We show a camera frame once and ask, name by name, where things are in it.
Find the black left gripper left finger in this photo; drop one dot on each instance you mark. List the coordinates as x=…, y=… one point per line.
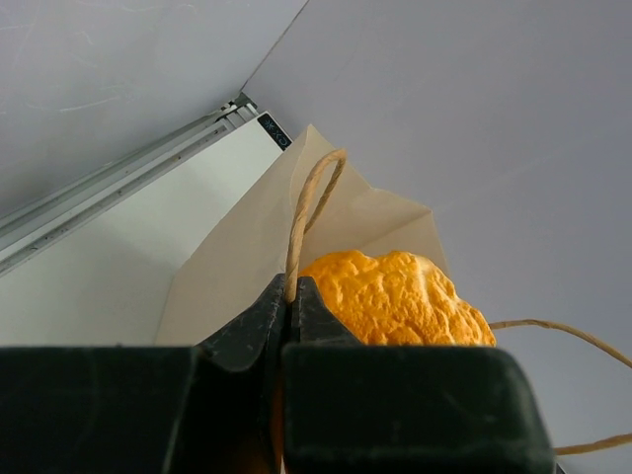
x=240, y=343

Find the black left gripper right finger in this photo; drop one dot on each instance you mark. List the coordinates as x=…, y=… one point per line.
x=311, y=322

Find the ring shaped bread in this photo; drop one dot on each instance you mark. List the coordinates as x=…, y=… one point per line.
x=397, y=299

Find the beige paper bag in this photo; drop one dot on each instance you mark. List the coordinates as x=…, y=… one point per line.
x=325, y=409

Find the blue label left corner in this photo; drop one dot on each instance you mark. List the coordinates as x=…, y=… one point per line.
x=275, y=132

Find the aluminium frame rail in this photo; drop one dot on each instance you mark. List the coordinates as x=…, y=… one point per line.
x=35, y=227

